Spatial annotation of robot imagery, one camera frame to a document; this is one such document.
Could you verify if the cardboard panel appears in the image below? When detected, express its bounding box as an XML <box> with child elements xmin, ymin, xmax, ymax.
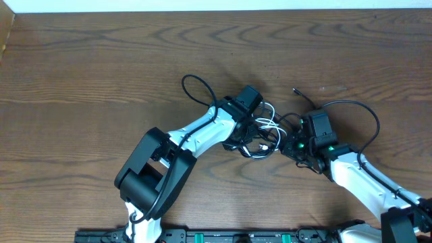
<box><xmin>0</xmin><ymin>0</ymin><xmax>16</xmax><ymax>61</ymax></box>

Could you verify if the black USB cable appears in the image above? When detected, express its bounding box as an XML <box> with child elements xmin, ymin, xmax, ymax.
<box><xmin>236</xmin><ymin>87</ymin><xmax>320</xmax><ymax>160</ymax></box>

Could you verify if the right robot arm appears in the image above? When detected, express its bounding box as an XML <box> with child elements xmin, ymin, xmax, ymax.
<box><xmin>281</xmin><ymin>109</ymin><xmax>431</xmax><ymax>242</ymax></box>

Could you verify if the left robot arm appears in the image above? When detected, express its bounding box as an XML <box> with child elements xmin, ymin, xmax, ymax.
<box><xmin>114</xmin><ymin>86</ymin><xmax>263</xmax><ymax>242</ymax></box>

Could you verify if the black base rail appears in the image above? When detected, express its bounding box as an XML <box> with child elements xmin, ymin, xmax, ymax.
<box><xmin>73</xmin><ymin>226</ymin><xmax>342</xmax><ymax>243</ymax></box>

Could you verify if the white USB cable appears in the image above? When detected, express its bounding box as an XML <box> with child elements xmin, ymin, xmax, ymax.
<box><xmin>242</xmin><ymin>101</ymin><xmax>288</xmax><ymax>159</ymax></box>

